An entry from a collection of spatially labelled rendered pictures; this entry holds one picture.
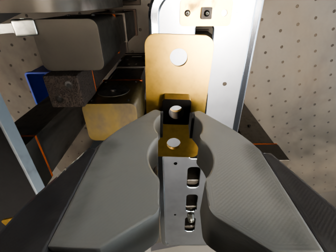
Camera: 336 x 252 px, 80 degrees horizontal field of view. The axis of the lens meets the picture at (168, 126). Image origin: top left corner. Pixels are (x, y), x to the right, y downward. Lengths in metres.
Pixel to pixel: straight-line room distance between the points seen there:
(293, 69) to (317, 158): 0.45
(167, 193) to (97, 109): 0.33
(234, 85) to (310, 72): 0.47
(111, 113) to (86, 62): 0.09
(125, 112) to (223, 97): 0.20
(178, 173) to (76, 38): 0.37
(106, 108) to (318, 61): 0.70
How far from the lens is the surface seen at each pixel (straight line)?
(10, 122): 0.33
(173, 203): 0.62
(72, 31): 0.33
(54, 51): 0.34
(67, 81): 0.33
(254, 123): 0.65
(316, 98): 0.91
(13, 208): 0.45
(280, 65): 0.79
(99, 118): 0.36
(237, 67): 0.41
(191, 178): 0.57
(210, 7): 0.37
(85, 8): 0.24
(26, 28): 0.34
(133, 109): 0.34
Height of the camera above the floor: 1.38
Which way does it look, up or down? 58 degrees down
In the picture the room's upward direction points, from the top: 180 degrees counter-clockwise
